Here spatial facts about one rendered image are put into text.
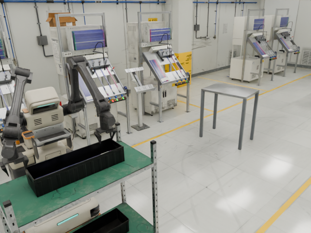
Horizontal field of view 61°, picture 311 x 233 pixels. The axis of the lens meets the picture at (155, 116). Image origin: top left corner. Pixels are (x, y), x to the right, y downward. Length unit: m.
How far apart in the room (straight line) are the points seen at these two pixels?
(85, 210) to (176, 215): 0.89
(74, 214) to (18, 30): 3.77
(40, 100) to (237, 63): 6.47
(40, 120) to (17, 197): 0.65
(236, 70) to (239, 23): 1.26
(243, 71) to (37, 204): 6.83
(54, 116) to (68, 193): 0.74
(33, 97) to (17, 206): 0.77
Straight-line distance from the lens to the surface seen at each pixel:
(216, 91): 3.91
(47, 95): 2.05
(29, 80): 1.70
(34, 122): 2.11
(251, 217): 2.89
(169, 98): 5.29
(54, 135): 2.11
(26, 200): 1.65
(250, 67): 7.65
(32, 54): 5.54
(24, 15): 5.50
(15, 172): 2.52
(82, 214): 2.57
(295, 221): 2.99
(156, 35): 5.03
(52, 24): 4.46
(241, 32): 7.71
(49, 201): 1.58
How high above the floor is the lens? 1.88
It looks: 22 degrees down
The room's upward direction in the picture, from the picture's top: 2 degrees counter-clockwise
